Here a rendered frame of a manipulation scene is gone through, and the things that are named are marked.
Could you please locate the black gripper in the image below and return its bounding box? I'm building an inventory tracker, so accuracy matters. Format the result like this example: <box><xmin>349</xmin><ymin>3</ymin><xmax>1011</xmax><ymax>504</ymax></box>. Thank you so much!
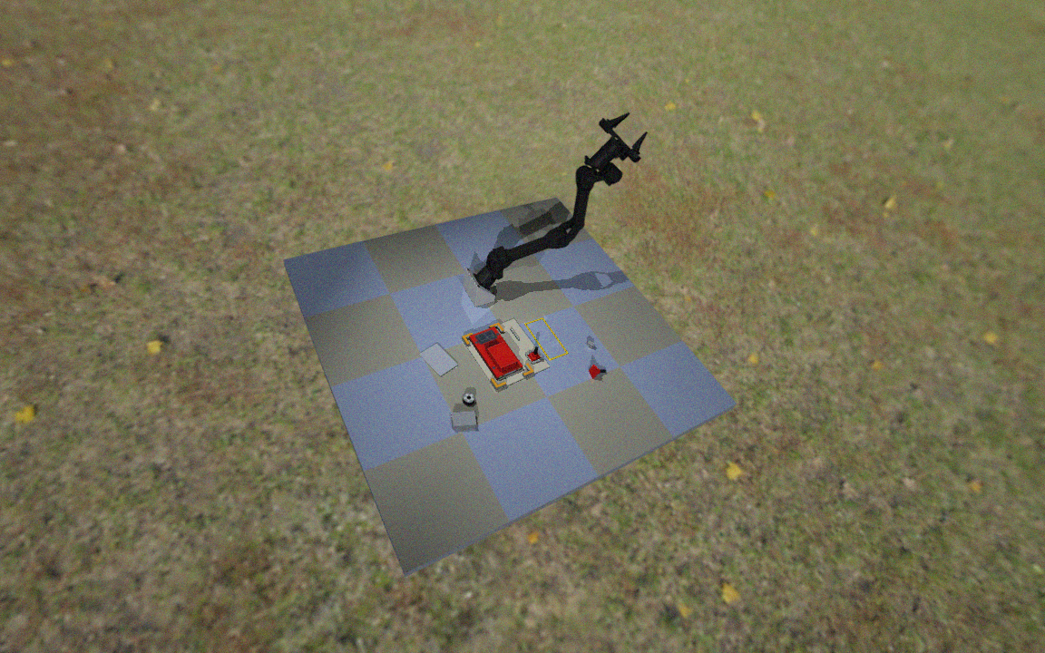
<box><xmin>600</xmin><ymin>112</ymin><xmax>648</xmax><ymax>162</ymax></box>

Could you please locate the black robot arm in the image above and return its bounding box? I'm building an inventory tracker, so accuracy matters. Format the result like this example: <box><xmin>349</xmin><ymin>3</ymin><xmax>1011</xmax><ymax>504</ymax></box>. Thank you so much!
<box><xmin>474</xmin><ymin>150</ymin><xmax>623</xmax><ymax>289</ymax></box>

